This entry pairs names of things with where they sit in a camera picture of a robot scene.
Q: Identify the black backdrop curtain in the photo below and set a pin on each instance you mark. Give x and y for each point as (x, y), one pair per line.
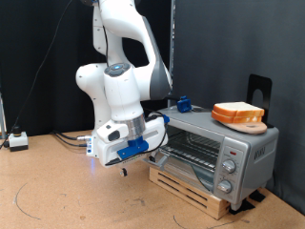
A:
(25, 31)

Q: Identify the silver toaster oven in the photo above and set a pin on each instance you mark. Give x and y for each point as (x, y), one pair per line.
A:
(260, 149)

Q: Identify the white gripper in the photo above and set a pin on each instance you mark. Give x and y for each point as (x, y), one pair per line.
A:
(155, 133)

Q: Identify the dark grey backdrop curtain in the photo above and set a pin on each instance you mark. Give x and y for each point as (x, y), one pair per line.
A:
(222, 38)

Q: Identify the wrist camera with blue bracket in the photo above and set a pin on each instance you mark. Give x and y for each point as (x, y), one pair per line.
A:
(132, 148)

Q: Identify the metal frame post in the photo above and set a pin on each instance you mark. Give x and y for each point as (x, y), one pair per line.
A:
(2, 117)

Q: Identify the slatted wooden crate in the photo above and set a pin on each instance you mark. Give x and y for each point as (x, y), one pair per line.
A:
(190, 197)

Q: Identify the round wooden board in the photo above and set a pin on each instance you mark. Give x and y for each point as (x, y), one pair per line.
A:
(251, 129)

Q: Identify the black foam pad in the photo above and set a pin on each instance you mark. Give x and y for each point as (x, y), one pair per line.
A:
(241, 206)
(257, 196)

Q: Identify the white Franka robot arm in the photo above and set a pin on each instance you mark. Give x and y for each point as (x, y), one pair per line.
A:
(124, 92)

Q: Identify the black metal bookend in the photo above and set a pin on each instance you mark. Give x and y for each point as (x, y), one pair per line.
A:
(254, 82)

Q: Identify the emergency stop button box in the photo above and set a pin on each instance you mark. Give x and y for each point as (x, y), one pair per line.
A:
(18, 140)

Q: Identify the silver oven knob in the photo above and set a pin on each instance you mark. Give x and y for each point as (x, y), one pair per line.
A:
(224, 186)
(229, 166)

